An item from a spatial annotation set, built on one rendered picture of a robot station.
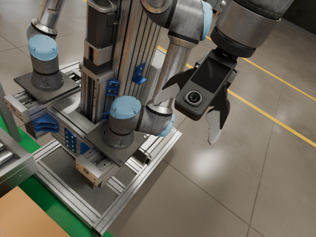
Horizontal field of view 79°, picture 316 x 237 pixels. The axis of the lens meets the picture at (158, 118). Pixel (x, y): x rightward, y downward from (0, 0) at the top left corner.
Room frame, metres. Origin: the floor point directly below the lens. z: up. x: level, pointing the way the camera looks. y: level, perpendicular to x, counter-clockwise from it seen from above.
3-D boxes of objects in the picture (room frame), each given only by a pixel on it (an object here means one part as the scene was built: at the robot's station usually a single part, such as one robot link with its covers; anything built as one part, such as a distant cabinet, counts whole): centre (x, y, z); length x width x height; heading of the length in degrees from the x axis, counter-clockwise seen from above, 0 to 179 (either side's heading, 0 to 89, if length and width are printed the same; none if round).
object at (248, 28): (0.32, -0.05, 1.74); 0.08 x 0.08 x 0.05
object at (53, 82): (0.69, 0.62, 1.09); 0.15 x 0.15 x 0.10
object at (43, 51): (0.69, 0.62, 1.20); 0.13 x 0.12 x 0.14; 44
